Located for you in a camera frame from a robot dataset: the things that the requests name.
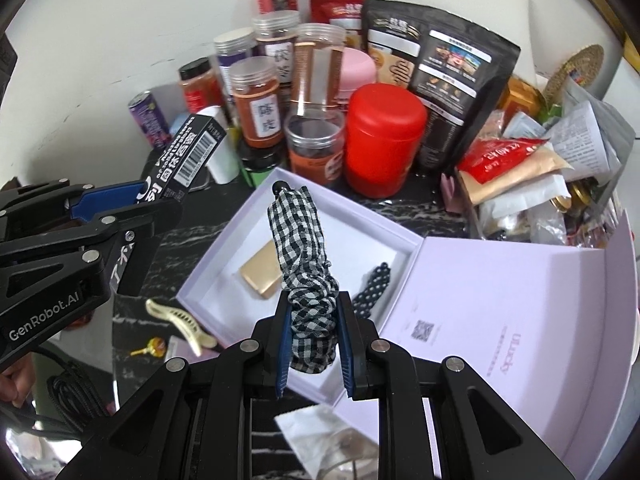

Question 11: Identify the black polka dot scrunchie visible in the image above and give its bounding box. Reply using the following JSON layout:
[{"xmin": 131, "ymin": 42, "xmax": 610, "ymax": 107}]
[{"xmin": 352, "ymin": 262, "xmax": 390, "ymax": 318}]

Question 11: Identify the white cylindrical bottle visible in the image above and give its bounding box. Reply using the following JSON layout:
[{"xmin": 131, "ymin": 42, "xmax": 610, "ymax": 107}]
[{"xmin": 198, "ymin": 105, "xmax": 240, "ymax": 185}]

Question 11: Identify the red spice jar black lid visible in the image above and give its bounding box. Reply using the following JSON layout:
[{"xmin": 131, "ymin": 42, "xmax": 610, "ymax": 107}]
[{"xmin": 178, "ymin": 58, "xmax": 224, "ymax": 114}]

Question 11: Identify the red snack packet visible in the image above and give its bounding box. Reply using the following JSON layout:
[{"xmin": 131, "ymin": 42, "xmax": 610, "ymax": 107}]
[{"xmin": 457, "ymin": 138, "xmax": 546, "ymax": 184}]

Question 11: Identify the pink round container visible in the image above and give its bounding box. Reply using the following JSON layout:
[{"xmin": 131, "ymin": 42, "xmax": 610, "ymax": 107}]
[{"xmin": 337, "ymin": 48, "xmax": 376, "ymax": 113}]

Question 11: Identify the open lilac gift box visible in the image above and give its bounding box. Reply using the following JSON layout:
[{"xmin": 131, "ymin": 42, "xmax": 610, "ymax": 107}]
[{"xmin": 177, "ymin": 166, "xmax": 639, "ymax": 480}]

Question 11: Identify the small purple booklet box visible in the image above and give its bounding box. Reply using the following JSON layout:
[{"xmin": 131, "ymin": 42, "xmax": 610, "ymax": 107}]
[{"xmin": 164, "ymin": 336, "xmax": 219, "ymax": 364}]

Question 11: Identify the black long printed box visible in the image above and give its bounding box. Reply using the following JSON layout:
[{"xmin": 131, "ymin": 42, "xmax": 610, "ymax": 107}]
[{"xmin": 106, "ymin": 114, "xmax": 228, "ymax": 296}]

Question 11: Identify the kraft brown cardboard box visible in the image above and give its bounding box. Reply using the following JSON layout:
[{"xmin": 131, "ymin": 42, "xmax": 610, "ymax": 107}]
[{"xmin": 240, "ymin": 240, "xmax": 282, "ymax": 299}]

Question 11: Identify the green black tin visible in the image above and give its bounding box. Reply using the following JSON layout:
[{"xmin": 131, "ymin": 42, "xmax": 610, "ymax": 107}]
[{"xmin": 236, "ymin": 139, "xmax": 286, "ymax": 188}]

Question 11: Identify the short clear orange jar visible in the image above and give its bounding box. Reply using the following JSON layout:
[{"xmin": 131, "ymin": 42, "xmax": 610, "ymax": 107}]
[{"xmin": 284, "ymin": 110, "xmax": 345, "ymax": 186}]

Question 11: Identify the tall brown-label clear jar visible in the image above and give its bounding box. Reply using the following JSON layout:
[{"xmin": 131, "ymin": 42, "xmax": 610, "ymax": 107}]
[{"xmin": 291, "ymin": 23, "xmax": 346, "ymax": 116}]

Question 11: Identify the cream hair claw clip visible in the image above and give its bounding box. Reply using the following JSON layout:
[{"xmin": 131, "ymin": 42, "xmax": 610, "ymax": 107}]
[{"xmin": 145, "ymin": 299, "xmax": 218, "ymax": 356}]

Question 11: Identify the tan paper packet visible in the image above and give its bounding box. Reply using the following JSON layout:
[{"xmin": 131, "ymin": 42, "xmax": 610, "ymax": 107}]
[{"xmin": 458, "ymin": 144, "xmax": 572, "ymax": 205}]

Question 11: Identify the black white gingham scrunchie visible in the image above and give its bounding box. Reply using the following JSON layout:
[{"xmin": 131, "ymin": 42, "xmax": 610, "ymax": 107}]
[{"xmin": 268, "ymin": 181, "xmax": 338, "ymax": 374}]

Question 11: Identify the glass cup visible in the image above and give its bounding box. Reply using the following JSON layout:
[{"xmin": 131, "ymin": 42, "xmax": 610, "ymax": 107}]
[{"xmin": 276, "ymin": 405, "xmax": 378, "ymax": 480}]

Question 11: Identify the yellow lollipop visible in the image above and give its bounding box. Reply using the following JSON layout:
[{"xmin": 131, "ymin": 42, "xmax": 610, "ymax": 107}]
[{"xmin": 129, "ymin": 337, "xmax": 167, "ymax": 359}]

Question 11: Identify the red canister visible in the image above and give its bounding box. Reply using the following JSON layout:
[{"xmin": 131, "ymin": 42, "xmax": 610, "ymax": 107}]
[{"xmin": 344, "ymin": 82, "xmax": 427, "ymax": 198}]

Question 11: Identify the blue white box stack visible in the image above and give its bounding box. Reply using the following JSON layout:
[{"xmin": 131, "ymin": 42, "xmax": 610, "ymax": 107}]
[{"xmin": 169, "ymin": 112, "xmax": 190, "ymax": 136}]

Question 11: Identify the orange jar white label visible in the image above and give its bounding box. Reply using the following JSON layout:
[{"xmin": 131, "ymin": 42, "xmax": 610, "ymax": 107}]
[{"xmin": 229, "ymin": 56, "xmax": 283, "ymax": 148}]

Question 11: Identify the purple-label clear jar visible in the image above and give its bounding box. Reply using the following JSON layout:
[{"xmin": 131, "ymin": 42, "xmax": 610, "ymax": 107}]
[{"xmin": 214, "ymin": 27, "xmax": 257, "ymax": 106}]

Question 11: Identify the purple drink can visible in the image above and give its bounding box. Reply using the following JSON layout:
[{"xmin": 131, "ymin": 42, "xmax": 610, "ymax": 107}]
[{"xmin": 128, "ymin": 91, "xmax": 171, "ymax": 152}]

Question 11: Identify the black printed snack bag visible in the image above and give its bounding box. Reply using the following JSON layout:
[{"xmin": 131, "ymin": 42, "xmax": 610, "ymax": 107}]
[{"xmin": 361, "ymin": 0, "xmax": 521, "ymax": 171}]

